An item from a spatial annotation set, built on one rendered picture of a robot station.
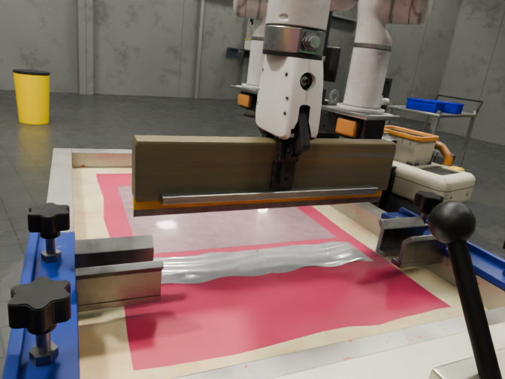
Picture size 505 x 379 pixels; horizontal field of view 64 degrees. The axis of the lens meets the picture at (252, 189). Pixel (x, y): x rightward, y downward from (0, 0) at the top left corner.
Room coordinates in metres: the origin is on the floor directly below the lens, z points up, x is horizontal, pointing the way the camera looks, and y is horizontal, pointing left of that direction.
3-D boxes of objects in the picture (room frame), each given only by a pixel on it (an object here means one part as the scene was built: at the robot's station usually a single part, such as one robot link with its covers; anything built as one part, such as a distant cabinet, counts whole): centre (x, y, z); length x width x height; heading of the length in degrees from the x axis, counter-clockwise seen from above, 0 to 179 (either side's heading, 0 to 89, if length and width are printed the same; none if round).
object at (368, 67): (1.11, -0.27, 1.21); 0.16 x 0.13 x 0.15; 129
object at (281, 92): (0.53, -0.03, 1.20); 0.10 x 0.08 x 0.11; 25
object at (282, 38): (0.53, -0.03, 1.26); 0.09 x 0.07 x 0.03; 25
